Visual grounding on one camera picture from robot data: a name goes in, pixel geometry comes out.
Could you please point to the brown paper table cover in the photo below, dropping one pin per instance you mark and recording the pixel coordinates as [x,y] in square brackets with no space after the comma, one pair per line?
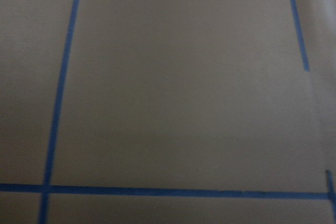
[167,111]

